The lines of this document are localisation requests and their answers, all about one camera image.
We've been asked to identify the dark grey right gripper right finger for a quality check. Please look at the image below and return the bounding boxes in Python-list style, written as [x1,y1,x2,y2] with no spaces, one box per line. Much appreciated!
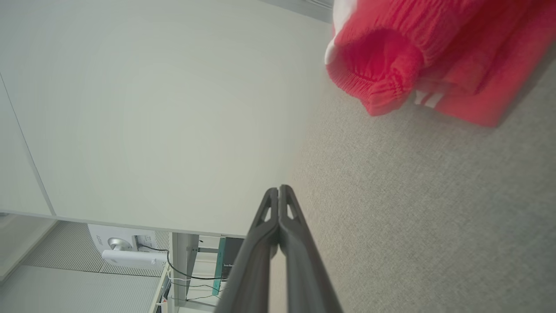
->
[279,185,344,313]

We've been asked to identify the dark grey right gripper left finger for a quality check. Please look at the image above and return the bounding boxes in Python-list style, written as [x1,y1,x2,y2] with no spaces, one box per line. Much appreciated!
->
[215,187,280,313]

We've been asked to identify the red shorts white hem band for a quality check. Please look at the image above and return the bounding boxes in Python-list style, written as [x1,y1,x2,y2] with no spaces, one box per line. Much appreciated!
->
[325,0,539,117]

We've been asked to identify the red Bulls jersey white sleeves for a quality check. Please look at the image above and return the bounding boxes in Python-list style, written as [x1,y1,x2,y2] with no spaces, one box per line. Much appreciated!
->
[413,0,556,128]

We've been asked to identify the teal metal bar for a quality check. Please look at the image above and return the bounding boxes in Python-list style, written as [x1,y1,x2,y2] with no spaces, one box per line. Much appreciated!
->
[212,237,227,297]

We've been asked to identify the white appliance with silver knob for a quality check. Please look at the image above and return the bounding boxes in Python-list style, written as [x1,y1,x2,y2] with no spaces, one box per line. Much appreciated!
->
[87,223,168,268]

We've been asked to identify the white partition panel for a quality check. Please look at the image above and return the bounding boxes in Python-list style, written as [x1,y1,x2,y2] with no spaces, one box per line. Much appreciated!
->
[0,0,335,239]

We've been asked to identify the grey metal frame leg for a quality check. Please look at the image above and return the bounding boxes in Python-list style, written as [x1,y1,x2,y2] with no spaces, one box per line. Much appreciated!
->
[171,233,200,313]

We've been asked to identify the black appliance cable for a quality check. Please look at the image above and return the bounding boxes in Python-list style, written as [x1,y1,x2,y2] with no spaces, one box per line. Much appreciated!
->
[138,243,227,281]

